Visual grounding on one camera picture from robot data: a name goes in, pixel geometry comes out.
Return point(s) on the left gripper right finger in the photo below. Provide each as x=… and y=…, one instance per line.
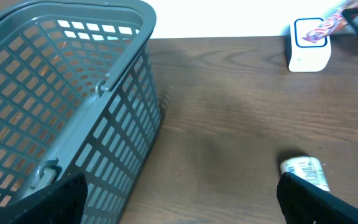
x=305, y=203

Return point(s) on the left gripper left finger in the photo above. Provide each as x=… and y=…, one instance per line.
x=62, y=202

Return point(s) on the red chocolate bar wrapper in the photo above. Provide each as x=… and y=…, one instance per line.
x=332, y=24

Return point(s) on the white bottle green cap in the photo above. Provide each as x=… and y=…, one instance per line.
x=307, y=168

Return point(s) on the white barcode scanner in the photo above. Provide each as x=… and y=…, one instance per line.
x=303, y=53

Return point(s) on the grey plastic shopping basket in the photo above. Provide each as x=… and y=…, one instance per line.
x=77, y=94

